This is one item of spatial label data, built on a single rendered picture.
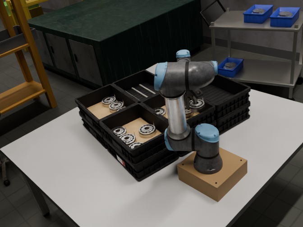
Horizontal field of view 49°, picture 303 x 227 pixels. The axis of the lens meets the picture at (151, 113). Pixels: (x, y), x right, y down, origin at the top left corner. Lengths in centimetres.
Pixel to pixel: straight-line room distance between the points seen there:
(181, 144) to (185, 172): 20
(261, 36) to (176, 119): 349
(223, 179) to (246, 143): 44
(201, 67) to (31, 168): 135
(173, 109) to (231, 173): 49
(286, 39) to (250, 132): 270
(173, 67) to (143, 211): 77
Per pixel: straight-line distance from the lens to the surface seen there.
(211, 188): 168
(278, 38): 475
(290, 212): 265
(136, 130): 205
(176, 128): 155
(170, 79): 132
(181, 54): 180
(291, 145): 208
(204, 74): 133
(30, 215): 300
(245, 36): 500
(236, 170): 175
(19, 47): 403
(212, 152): 166
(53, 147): 236
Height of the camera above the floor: 198
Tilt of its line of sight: 32 degrees down
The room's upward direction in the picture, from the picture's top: 10 degrees counter-clockwise
